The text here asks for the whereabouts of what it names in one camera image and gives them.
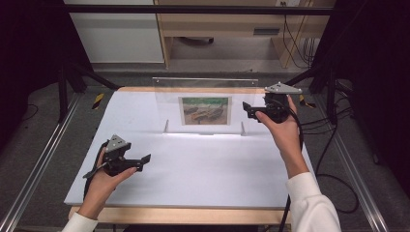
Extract clear acrylic picture frame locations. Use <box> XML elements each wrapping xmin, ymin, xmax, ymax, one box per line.
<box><xmin>152</xmin><ymin>76</ymin><xmax>259</xmax><ymax>136</ymax></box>

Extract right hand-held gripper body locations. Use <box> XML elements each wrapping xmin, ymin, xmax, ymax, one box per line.
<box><xmin>256</xmin><ymin>81</ymin><xmax>304</xmax><ymax>125</ymax></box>

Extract white cabinet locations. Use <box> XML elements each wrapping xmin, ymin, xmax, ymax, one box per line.
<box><xmin>63</xmin><ymin>0</ymin><xmax>165</xmax><ymax>65</ymax></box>

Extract painting postcard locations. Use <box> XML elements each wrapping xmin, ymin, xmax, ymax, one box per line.
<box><xmin>178</xmin><ymin>96</ymin><xmax>233</xmax><ymax>127</ymax></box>

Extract black curtain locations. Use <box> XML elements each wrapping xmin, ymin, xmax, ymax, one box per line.
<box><xmin>308</xmin><ymin>0</ymin><xmax>410</xmax><ymax>196</ymax></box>
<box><xmin>0</xmin><ymin>0</ymin><xmax>95</xmax><ymax>153</ymax></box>

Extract person's right hand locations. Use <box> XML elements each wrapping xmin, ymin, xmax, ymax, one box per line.
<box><xmin>255</xmin><ymin>95</ymin><xmax>308</xmax><ymax>162</ymax></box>

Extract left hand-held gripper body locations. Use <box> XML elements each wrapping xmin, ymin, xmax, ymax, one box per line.
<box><xmin>102</xmin><ymin>134</ymin><xmax>138</xmax><ymax>178</ymax></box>

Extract white wall socket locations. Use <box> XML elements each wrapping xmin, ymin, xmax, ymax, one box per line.
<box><xmin>275</xmin><ymin>0</ymin><xmax>301</xmax><ymax>8</ymax></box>

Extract yellow black striped tape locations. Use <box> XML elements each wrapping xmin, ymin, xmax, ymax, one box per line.
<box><xmin>298</xmin><ymin>94</ymin><xmax>317</xmax><ymax>109</ymax></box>
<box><xmin>92</xmin><ymin>93</ymin><xmax>105</xmax><ymax>110</ymax></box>

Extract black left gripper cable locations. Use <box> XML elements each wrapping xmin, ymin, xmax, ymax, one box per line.
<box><xmin>82</xmin><ymin>140</ymin><xmax>109</xmax><ymax>201</ymax></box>

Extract thin black floor cable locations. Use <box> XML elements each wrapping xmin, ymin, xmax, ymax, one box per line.
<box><xmin>20</xmin><ymin>102</ymin><xmax>40</xmax><ymax>122</ymax></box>

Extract black looped floor cable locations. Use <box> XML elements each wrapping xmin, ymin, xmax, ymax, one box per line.
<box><xmin>313</xmin><ymin>122</ymin><xmax>361</xmax><ymax>215</ymax></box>

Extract aluminium floor rail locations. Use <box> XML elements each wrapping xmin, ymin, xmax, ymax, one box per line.
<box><xmin>313</xmin><ymin>95</ymin><xmax>391</xmax><ymax>232</ymax></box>
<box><xmin>0</xmin><ymin>93</ymin><xmax>81</xmax><ymax>232</ymax></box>

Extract wooden table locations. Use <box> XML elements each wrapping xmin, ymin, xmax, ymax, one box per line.
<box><xmin>68</xmin><ymin>86</ymin><xmax>292</xmax><ymax>226</ymax></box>

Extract wooden desk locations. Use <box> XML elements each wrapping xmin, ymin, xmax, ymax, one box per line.
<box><xmin>154</xmin><ymin>0</ymin><xmax>337</xmax><ymax>70</ymax></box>

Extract black floor cable bundle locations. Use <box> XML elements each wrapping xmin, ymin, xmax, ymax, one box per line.
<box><xmin>299</xmin><ymin>105</ymin><xmax>354</xmax><ymax>136</ymax></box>

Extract black hanging desk cables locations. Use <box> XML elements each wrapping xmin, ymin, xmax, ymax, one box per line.
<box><xmin>281</xmin><ymin>14</ymin><xmax>315</xmax><ymax>70</ymax></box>

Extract person's left hand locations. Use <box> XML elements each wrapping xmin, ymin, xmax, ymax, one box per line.
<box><xmin>76</xmin><ymin>150</ymin><xmax>138</xmax><ymax>220</ymax></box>

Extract black metal frame strut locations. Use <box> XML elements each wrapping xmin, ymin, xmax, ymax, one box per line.
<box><xmin>284</xmin><ymin>64</ymin><xmax>339</xmax><ymax>126</ymax></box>
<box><xmin>57</xmin><ymin>62</ymin><xmax>122</xmax><ymax>124</ymax></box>

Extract black metal crossbar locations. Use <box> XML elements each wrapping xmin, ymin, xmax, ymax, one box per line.
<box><xmin>42</xmin><ymin>3</ymin><xmax>337</xmax><ymax>15</ymax></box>

